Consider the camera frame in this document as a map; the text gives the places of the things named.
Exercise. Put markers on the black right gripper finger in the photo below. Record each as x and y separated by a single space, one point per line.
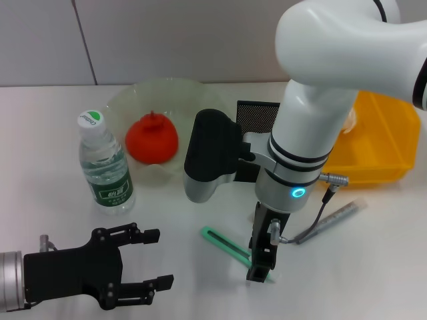
257 273

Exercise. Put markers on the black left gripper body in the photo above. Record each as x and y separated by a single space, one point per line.
71 271

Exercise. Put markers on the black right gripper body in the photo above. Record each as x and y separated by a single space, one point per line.
267 240

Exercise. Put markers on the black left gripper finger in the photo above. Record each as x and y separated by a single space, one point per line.
140 236
146 288

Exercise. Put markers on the green utility knife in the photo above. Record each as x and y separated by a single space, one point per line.
227 245

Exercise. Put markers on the clear green-label water bottle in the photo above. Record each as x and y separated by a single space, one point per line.
106 173

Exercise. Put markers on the red-orange toy orange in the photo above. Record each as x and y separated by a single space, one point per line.
151 141

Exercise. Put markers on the white paper ball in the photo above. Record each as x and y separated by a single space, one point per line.
351 120

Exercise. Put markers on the grey marker pen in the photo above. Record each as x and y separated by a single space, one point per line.
340 215

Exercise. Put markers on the black mesh pen holder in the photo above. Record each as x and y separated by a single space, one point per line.
258 115

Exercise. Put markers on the pale green glass fruit plate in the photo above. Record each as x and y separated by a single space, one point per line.
187 96

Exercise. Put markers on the yellow plastic bin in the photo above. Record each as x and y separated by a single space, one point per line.
377 146

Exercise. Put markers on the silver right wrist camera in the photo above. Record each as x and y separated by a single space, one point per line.
210 150

